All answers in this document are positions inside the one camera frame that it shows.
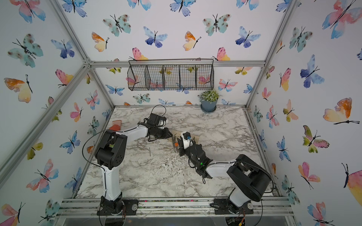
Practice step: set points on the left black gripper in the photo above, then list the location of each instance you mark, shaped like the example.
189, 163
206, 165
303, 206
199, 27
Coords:
167, 133

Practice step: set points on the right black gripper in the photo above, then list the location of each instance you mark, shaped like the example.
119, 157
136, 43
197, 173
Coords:
182, 151

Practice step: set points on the wooden block with nails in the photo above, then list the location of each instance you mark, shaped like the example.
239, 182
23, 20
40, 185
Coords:
194, 137

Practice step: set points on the orange black claw hammer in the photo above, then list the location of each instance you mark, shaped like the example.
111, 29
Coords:
177, 144

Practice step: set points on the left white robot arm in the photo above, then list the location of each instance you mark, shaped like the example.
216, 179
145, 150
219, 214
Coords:
112, 148

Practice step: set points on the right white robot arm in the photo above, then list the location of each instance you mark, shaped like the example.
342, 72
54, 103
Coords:
250, 179

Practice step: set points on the red work glove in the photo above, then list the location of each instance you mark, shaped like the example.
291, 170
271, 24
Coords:
116, 125

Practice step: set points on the potted green plant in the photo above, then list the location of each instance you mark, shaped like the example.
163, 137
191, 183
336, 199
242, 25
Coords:
209, 101

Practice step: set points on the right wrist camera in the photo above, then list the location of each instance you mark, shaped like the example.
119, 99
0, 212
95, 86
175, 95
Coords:
187, 139

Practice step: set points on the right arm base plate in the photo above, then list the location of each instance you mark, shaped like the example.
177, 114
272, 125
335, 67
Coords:
223, 206

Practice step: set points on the black wire wall basket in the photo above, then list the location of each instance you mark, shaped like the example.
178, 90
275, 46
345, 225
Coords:
182, 75

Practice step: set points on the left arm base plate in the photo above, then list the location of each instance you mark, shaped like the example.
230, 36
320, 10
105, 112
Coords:
127, 207

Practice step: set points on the aluminium front rail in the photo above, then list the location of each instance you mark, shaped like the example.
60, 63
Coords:
175, 207

